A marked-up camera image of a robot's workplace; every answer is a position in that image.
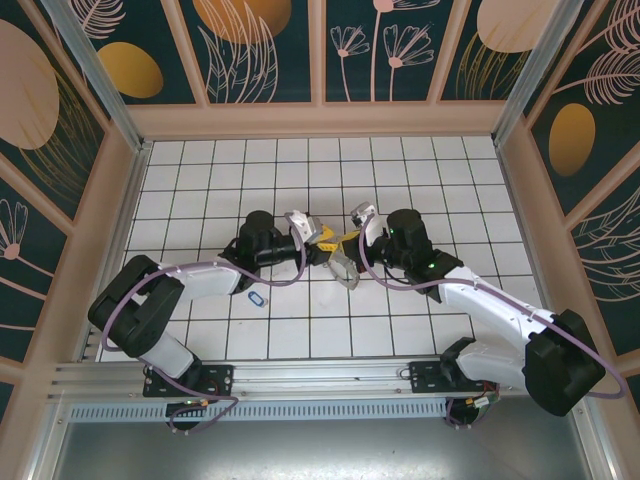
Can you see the metal key plate with rings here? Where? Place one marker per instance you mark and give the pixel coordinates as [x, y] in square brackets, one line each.
[350, 280]

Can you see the blue key tag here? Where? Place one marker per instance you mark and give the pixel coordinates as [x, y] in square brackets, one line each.
[257, 298]

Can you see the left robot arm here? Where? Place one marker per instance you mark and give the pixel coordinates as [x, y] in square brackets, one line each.
[210, 280]

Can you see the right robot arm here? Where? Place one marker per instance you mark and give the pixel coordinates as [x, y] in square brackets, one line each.
[490, 305]

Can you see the yellow power connector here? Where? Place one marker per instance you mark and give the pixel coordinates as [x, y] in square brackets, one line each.
[480, 402]
[205, 403]

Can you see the grey metal sheet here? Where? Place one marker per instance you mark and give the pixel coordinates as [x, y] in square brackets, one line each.
[320, 450]

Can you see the aluminium table side rail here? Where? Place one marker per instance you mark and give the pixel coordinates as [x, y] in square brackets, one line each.
[528, 250]
[122, 225]

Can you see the aluminium mounting rail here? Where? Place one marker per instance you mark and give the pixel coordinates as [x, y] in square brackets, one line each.
[320, 375]

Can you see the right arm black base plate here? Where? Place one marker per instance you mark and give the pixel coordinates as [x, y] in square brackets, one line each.
[425, 377]

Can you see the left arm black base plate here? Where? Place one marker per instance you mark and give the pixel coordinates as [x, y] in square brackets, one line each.
[220, 380]

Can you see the aluminium corner post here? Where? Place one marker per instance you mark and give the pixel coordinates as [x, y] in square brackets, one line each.
[542, 70]
[99, 70]

